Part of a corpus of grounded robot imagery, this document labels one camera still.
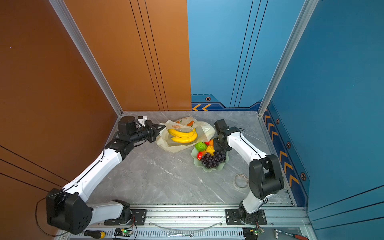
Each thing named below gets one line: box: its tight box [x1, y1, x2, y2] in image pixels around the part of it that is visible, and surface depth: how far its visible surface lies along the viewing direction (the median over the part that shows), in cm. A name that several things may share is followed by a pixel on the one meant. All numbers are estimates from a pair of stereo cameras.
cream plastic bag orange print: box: [156, 116, 216, 153], surface depth 84 cm
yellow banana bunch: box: [168, 128, 198, 144], surface depth 101 cm
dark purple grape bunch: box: [200, 151, 227, 169], surface depth 88 cm
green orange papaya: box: [206, 145, 215, 156], surface depth 93 cm
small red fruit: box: [197, 151, 203, 161], surface depth 93 cm
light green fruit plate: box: [191, 146, 229, 172], surface depth 89 cm
